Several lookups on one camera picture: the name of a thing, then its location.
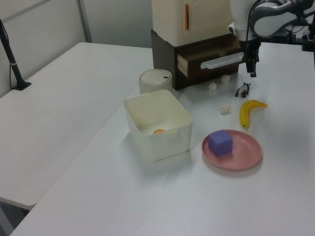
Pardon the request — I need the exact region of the pink plastic plate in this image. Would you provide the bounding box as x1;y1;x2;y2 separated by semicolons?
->
201;129;263;172

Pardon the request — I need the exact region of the purple foam cube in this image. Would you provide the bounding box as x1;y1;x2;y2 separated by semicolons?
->
208;129;234;158

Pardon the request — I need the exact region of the black background equipment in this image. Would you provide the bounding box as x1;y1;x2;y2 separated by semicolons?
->
285;14;315;52

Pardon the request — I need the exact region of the small cream lidded trash can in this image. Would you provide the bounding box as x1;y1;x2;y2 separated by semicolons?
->
138;69;174;95

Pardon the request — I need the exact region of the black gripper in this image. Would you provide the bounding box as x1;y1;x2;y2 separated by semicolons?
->
244;38;262;78

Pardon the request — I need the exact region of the black white panda toy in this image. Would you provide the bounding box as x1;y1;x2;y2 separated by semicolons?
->
234;83;252;99

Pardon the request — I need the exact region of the cream open storage bin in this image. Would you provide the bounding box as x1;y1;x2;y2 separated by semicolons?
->
123;89;193;163

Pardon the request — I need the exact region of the black camera stand pole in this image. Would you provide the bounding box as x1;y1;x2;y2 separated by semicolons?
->
0;18;32;92

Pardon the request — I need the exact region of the wooden drawer with white handle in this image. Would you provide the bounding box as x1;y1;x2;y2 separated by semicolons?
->
177;50;247;81

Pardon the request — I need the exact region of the cream storage box with handles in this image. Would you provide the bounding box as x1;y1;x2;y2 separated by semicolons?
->
151;0;235;47

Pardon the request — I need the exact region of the dark brown drawer cabinet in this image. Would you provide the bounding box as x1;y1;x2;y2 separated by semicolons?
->
150;29;247;91

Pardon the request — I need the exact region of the yellow toy banana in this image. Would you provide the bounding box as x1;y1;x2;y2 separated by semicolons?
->
239;99;268;130

